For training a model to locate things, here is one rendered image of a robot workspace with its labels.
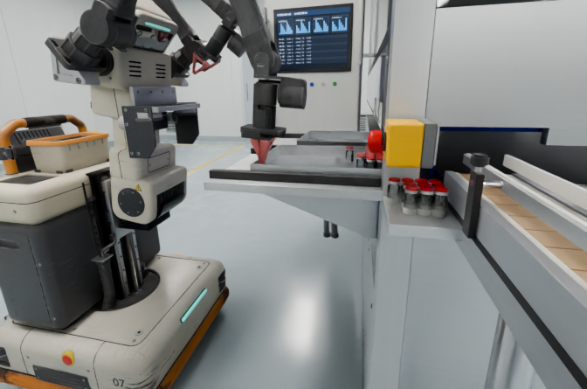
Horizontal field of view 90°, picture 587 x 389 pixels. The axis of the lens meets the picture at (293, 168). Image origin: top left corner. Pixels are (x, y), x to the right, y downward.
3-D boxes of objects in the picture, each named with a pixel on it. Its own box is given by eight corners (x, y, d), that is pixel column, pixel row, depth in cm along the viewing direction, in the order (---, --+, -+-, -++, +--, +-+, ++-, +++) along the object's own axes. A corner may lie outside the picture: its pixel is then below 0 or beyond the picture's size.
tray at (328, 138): (391, 140, 120) (392, 131, 119) (399, 153, 95) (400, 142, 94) (308, 138, 127) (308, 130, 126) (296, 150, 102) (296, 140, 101)
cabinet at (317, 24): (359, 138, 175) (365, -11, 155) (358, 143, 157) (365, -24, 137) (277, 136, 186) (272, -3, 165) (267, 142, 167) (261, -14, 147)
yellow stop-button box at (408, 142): (424, 158, 53) (428, 118, 52) (432, 169, 47) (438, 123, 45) (380, 157, 55) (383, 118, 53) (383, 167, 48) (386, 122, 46)
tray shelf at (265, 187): (390, 142, 125) (390, 138, 124) (423, 204, 59) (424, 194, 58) (280, 141, 135) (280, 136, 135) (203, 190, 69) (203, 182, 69)
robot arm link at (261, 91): (258, 79, 73) (250, 78, 68) (285, 80, 72) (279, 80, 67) (257, 107, 75) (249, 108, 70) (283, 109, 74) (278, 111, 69)
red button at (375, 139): (388, 150, 53) (390, 128, 52) (390, 156, 49) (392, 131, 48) (366, 150, 54) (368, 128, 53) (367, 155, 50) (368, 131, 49)
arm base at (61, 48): (86, 47, 83) (42, 40, 72) (101, 27, 81) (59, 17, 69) (105, 72, 84) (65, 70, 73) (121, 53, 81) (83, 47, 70)
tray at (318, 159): (389, 158, 88) (390, 147, 87) (399, 185, 64) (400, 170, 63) (279, 155, 96) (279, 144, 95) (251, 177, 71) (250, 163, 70)
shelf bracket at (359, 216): (375, 232, 75) (378, 184, 71) (376, 239, 72) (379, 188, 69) (248, 222, 82) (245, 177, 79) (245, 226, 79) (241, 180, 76)
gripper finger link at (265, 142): (266, 170, 73) (268, 132, 70) (239, 166, 74) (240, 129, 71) (274, 163, 79) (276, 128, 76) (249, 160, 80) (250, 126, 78)
